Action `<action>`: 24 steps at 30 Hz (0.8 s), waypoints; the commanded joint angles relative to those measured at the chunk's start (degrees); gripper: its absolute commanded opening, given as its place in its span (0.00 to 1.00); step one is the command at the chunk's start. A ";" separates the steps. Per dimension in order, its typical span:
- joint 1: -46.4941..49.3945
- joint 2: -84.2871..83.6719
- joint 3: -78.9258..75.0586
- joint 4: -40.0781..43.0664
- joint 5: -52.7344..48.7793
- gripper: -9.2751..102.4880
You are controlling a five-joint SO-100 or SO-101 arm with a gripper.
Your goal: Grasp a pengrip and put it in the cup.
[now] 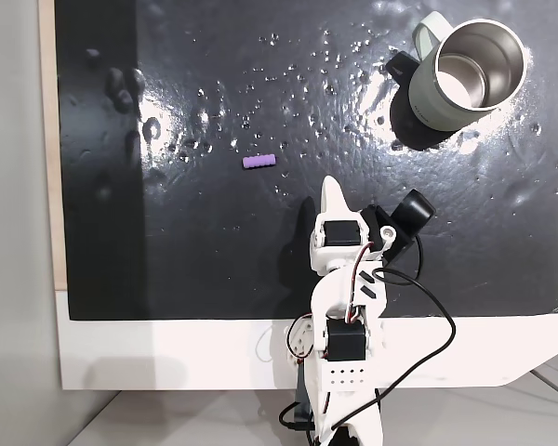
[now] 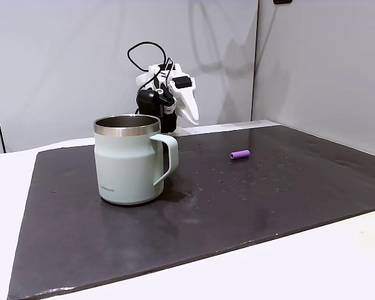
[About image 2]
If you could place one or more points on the purple pen grip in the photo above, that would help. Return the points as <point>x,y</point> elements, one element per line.
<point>240,154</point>

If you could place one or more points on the pale green steel mug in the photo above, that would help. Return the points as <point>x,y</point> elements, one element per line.
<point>125,162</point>

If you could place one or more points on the dark grey table mat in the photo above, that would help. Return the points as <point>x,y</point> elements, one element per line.
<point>206,218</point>

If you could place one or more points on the black camera box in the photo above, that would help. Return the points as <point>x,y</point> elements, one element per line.
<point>147,100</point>

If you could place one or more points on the black wall-mounted object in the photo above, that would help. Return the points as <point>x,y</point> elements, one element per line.
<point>282,1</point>

